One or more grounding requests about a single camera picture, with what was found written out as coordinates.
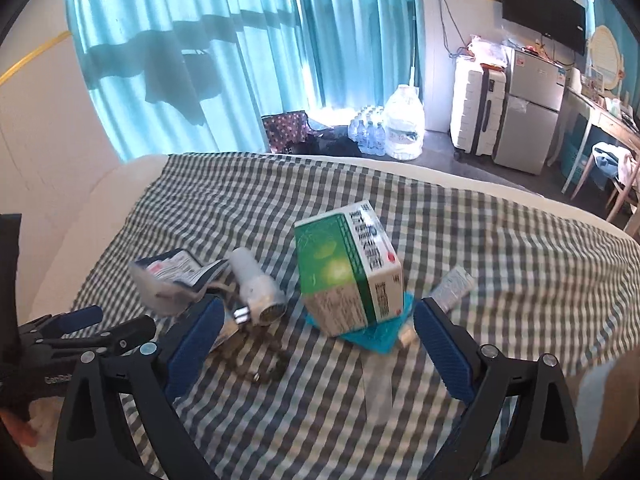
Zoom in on large clear water bottle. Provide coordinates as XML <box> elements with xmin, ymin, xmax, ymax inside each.
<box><xmin>384</xmin><ymin>85</ymin><xmax>426</xmax><ymax>161</ymax></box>

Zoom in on dark teal curtain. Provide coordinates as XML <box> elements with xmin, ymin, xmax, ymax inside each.
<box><xmin>292</xmin><ymin>0</ymin><xmax>427</xmax><ymax>111</ymax></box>

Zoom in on black hair tie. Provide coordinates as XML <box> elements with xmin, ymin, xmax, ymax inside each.
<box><xmin>232</xmin><ymin>337</ymin><xmax>290</xmax><ymax>386</ymax></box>

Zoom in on dark blue printed packet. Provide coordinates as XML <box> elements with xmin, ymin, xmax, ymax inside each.
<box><xmin>129</xmin><ymin>248</ymin><xmax>232</xmax><ymax>317</ymax></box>

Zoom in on white plastic cylinder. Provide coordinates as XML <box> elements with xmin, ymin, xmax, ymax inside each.
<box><xmin>228</xmin><ymin>247</ymin><xmax>288</xmax><ymax>324</ymax></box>

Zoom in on white red plastic bags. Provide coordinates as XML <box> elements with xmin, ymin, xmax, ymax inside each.
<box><xmin>467</xmin><ymin>35</ymin><xmax>508</xmax><ymax>68</ymax></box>

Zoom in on dark polka dot bag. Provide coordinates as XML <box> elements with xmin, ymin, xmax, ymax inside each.
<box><xmin>260</xmin><ymin>110</ymin><xmax>313</xmax><ymax>154</ymax></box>

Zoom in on white ointment tube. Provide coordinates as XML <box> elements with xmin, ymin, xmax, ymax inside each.
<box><xmin>429</xmin><ymin>266</ymin><xmax>476</xmax><ymax>311</ymax></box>

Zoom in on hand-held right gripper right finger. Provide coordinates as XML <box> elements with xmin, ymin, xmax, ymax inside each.
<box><xmin>413</xmin><ymin>297</ymin><xmax>586</xmax><ymax>480</ymax></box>

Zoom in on teal blister pack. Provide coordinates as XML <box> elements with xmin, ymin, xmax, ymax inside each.
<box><xmin>304</xmin><ymin>291</ymin><xmax>417</xmax><ymax>356</ymax></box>

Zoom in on white suitcase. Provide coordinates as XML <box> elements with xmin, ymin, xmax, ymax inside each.
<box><xmin>450</xmin><ymin>55</ymin><xmax>507</xmax><ymax>157</ymax></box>

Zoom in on green white medicine box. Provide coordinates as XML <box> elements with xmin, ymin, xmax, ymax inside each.
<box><xmin>293</xmin><ymin>201</ymin><xmax>404</xmax><ymax>337</ymax></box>

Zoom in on wooden chair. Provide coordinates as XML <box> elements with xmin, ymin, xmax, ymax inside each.
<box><xmin>570</xmin><ymin>142</ymin><xmax>640</xmax><ymax>223</ymax></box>

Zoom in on pack of small water bottles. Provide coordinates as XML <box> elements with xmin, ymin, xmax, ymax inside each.
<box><xmin>347</xmin><ymin>105</ymin><xmax>388</xmax><ymax>156</ymax></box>

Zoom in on green white checkered cloth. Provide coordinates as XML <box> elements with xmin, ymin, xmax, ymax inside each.
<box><xmin>30</xmin><ymin>152</ymin><xmax>640</xmax><ymax>480</ymax></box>

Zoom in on person's left hand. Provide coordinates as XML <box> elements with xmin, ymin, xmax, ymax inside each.
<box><xmin>0</xmin><ymin>407</ymin><xmax>40</xmax><ymax>448</ymax></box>

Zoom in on clear plastic packaging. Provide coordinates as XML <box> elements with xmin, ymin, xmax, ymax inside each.
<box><xmin>359</xmin><ymin>352</ymin><xmax>401</xmax><ymax>426</ymax></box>

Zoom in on black floor bag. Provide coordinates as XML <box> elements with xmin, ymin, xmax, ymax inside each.
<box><xmin>292</xmin><ymin>125</ymin><xmax>363</xmax><ymax>158</ymax></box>

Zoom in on silver fridge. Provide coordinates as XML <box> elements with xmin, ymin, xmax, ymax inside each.
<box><xmin>492</xmin><ymin>46</ymin><xmax>568</xmax><ymax>176</ymax></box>

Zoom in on white mop handle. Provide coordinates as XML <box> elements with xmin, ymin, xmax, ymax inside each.
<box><xmin>409</xmin><ymin>2</ymin><xmax>420</xmax><ymax>88</ymax></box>

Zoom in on clothes on chair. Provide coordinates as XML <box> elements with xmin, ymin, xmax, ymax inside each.
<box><xmin>592</xmin><ymin>141</ymin><xmax>640</xmax><ymax>186</ymax></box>

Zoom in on light teal sheer curtain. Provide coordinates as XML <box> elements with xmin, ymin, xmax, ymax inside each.
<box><xmin>65</xmin><ymin>0</ymin><xmax>313</xmax><ymax>163</ymax></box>

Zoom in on black wall television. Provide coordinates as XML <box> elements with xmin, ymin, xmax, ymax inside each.
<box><xmin>500</xmin><ymin>0</ymin><xmax>587</xmax><ymax>56</ymax></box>

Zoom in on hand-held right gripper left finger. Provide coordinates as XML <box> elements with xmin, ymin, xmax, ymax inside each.
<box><xmin>52</xmin><ymin>294</ymin><xmax>227</xmax><ymax>480</ymax></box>

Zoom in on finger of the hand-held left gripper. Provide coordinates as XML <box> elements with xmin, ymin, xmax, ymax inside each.
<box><xmin>19</xmin><ymin>305</ymin><xmax>104</xmax><ymax>343</ymax></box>
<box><xmin>30</xmin><ymin>316</ymin><xmax>157</xmax><ymax>361</ymax></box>

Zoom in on white padded headboard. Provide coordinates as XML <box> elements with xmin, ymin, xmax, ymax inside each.
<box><xmin>0</xmin><ymin>35</ymin><xmax>126</xmax><ymax>321</ymax></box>

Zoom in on oval table mirror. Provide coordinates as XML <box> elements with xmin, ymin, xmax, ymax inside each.
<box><xmin>589</xmin><ymin>25</ymin><xmax>626</xmax><ymax>93</ymax></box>

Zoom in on blue wall cable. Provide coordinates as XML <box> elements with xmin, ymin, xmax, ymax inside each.
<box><xmin>439</xmin><ymin>0</ymin><xmax>468</xmax><ymax>58</ymax></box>

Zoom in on wooden dressing table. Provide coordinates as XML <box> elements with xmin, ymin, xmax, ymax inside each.
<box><xmin>547</xmin><ymin>85</ymin><xmax>640</xmax><ymax>196</ymax></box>

